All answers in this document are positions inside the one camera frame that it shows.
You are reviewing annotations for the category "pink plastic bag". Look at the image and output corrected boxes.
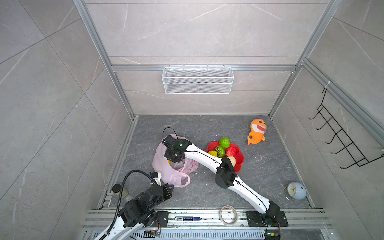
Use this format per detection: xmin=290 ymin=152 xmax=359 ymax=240
xmin=152 ymin=143 xmax=199 ymax=188

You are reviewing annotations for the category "yellow fake lemon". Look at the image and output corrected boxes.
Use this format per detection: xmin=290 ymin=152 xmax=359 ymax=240
xmin=208 ymin=151 xmax=218 ymax=157

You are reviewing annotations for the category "red fake apple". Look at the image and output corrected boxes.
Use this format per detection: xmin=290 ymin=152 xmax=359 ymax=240
xmin=226 ymin=147 xmax=237 ymax=157

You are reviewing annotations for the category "peach fake fruit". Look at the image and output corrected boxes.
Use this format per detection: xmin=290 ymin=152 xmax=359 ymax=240
xmin=228 ymin=156 xmax=237 ymax=167

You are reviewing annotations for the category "red flower-shaped plate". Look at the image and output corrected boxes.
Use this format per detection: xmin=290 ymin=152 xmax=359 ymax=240
xmin=206 ymin=141 xmax=245 ymax=173

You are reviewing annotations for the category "green fake avocado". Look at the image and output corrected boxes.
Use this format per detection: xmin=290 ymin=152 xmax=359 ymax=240
xmin=215 ymin=146 xmax=226 ymax=158

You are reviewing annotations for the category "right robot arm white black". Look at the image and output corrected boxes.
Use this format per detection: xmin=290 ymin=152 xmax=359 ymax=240
xmin=162 ymin=135 xmax=280 ymax=224

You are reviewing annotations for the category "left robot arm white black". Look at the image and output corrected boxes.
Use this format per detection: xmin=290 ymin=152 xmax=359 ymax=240
xmin=96 ymin=184 xmax=175 ymax=240

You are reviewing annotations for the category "blue marker pen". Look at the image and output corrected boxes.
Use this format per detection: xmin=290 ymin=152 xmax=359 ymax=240
xmin=174 ymin=216 xmax=201 ymax=222

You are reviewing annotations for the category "small dark-lid jar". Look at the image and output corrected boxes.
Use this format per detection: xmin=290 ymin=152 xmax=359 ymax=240
xmin=112 ymin=184 xmax=129 ymax=199

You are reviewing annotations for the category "clear tape roll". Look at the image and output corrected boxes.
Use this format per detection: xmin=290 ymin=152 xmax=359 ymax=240
xmin=219 ymin=205 xmax=239 ymax=227

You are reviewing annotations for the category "orange shark plush toy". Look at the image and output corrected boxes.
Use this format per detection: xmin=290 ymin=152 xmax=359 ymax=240
xmin=247 ymin=119 xmax=267 ymax=145

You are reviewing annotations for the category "white round alarm clock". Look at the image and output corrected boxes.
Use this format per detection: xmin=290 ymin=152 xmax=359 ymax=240
xmin=285 ymin=182 xmax=307 ymax=201

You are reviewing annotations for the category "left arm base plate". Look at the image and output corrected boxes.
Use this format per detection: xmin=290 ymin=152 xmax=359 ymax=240
xmin=149 ymin=211 xmax=170 ymax=228

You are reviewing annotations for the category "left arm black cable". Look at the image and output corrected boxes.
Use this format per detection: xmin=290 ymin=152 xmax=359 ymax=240
xmin=104 ymin=169 xmax=152 ymax=235

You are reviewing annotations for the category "white wire mesh basket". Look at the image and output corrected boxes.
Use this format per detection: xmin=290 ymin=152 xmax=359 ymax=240
xmin=162 ymin=67 xmax=235 ymax=95

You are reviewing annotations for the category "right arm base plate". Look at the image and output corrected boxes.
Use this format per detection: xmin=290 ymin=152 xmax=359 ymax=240
xmin=246 ymin=211 xmax=289 ymax=227

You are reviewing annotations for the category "black wire hook rack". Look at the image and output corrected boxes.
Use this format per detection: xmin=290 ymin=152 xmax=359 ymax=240
xmin=308 ymin=88 xmax=384 ymax=170

